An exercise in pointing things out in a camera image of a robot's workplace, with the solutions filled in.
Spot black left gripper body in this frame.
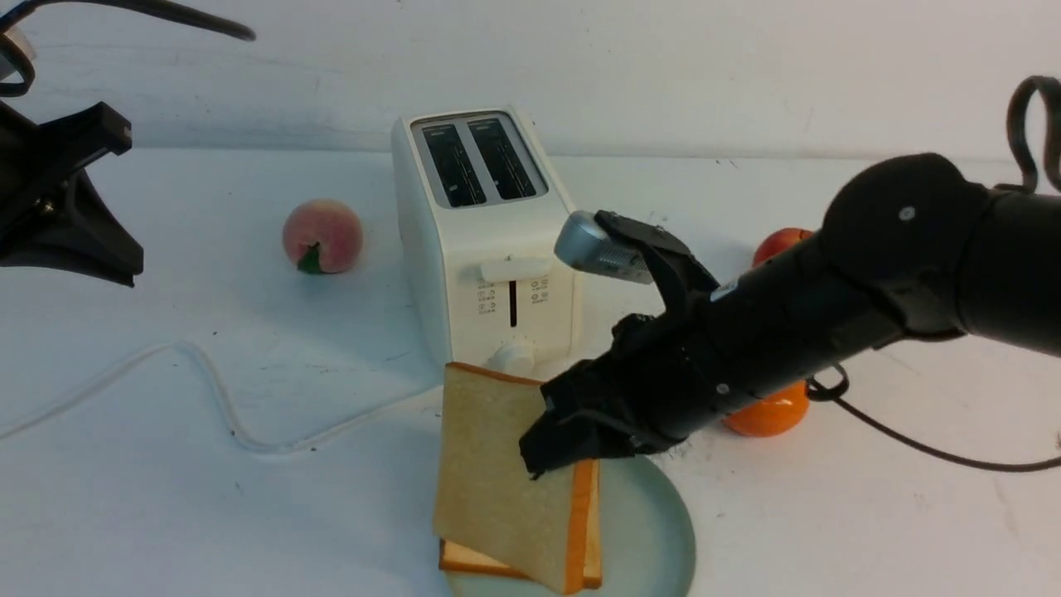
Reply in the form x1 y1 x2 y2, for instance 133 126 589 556
1 103 144 288

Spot orange persimmon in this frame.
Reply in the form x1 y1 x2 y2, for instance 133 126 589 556
723 381 810 438

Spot light green round plate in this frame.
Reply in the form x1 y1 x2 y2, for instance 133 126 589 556
443 458 697 596

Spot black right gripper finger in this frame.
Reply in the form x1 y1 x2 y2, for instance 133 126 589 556
519 398 664 479

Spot red apple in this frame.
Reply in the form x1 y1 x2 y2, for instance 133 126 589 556
753 227 815 268

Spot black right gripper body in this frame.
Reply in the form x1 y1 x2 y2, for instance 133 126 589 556
543 211 719 451

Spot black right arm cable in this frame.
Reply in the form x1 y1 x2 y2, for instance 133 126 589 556
806 75 1061 474

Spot pink peach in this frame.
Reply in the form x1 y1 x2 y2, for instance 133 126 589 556
282 199 365 275

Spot white two-slot toaster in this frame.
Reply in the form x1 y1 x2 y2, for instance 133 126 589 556
392 106 582 376

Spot white toaster power cord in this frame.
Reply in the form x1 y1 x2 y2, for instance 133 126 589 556
0 340 443 456

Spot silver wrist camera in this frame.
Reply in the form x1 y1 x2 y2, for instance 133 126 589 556
554 211 653 284

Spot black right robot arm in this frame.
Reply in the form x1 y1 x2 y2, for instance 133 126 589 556
519 153 1060 478

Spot toast slice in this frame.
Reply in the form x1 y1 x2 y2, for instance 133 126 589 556
433 362 574 595
438 460 603 595

